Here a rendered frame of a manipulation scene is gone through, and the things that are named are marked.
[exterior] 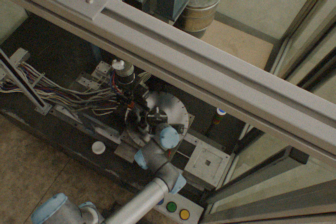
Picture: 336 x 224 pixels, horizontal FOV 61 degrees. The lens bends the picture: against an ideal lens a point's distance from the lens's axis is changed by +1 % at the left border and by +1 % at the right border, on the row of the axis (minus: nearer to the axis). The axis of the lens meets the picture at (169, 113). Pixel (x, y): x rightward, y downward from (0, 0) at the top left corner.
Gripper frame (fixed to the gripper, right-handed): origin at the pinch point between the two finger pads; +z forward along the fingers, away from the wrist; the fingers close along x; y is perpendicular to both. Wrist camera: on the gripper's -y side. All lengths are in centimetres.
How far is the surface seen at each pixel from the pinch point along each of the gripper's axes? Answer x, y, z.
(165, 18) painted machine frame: -48.5, 7.7, -8.5
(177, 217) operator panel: 40.5, -13.0, -15.9
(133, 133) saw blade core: 7.6, 12.0, 2.8
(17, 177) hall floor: 73, 84, 94
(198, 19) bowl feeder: -60, -18, 28
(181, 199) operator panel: 33.2, -14.8, -12.1
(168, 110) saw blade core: -6.4, -4.8, 6.8
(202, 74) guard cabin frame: -22, 18, -108
